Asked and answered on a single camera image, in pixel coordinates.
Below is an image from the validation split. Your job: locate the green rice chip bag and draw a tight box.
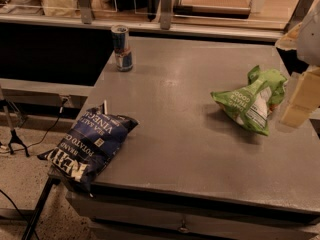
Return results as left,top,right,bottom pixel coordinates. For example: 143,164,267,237
211,66,287,136

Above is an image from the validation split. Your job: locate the black tripod stand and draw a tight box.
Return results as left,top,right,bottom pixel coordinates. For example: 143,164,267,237
0,86,29,156

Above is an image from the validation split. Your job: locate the brown pegboard tray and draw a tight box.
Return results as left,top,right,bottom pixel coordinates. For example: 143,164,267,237
173,0,251,19

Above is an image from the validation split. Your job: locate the black cable at bottom-left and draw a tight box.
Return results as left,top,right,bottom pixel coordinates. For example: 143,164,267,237
0,188,40,240

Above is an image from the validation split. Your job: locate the grey angled bracket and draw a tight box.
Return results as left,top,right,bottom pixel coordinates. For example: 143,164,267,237
284,0,314,33

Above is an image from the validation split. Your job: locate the black table leg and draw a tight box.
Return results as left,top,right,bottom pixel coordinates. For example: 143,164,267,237
21,178,60,240

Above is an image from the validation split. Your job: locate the blue potato chip bag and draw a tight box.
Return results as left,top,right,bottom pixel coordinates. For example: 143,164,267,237
38,106,138,192

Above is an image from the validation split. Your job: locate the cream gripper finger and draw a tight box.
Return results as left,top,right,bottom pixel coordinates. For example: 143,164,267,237
275,23,301,50
280,67,320,128

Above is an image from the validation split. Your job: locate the blue silver energy drink can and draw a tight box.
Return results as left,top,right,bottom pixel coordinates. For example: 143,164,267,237
111,25,133,72

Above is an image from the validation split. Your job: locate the grey metal bracket post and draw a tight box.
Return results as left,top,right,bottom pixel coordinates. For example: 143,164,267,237
160,0,172,30
78,0,94,24

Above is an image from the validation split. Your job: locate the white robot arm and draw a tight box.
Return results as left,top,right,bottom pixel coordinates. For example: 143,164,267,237
275,3,320,128

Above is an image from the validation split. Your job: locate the black cable on floor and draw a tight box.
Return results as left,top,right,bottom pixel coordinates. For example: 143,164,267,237
19,97,69,150

